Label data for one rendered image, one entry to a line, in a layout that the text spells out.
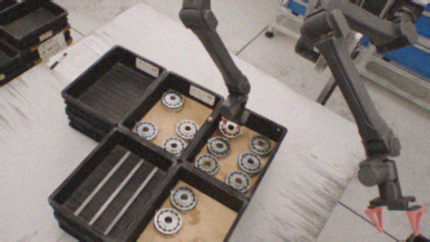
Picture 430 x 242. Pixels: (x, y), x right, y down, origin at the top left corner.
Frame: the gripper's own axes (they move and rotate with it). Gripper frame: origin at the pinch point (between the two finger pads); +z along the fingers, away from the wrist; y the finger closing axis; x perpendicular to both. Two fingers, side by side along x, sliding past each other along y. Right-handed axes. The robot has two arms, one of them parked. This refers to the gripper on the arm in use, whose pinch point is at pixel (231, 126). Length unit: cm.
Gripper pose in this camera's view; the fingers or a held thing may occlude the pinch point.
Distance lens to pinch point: 166.6
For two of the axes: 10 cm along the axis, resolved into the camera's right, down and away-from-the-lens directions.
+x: 4.3, -6.9, 5.8
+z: -1.1, 6.0, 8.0
